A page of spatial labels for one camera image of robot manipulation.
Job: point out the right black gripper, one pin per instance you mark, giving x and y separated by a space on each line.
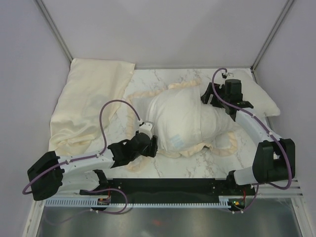
205 97

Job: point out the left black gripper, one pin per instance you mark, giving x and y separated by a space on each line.
152 148

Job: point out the white pillow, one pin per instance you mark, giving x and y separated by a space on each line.
256 98

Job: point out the white ruffled pillowcase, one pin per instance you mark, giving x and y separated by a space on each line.
182 123

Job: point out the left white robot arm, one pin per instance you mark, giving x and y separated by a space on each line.
48 175

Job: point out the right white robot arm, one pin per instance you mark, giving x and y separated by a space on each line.
274 161

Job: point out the cream yellow pillow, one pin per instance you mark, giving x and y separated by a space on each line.
87 103

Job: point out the shiny metal sheet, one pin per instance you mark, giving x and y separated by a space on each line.
264 219

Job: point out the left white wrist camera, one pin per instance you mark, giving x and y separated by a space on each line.
145 127

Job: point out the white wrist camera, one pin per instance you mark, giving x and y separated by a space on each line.
145 127
226 75

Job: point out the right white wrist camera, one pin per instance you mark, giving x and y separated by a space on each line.
226 75

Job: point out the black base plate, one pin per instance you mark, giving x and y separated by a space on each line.
176 189

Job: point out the right aluminium corner post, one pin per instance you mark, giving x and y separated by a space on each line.
273 32

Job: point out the aluminium corner post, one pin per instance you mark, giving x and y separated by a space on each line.
54 29
273 32

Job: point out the white slotted cable duct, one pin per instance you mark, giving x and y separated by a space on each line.
94 202

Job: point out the left aluminium corner post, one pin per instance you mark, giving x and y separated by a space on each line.
54 29

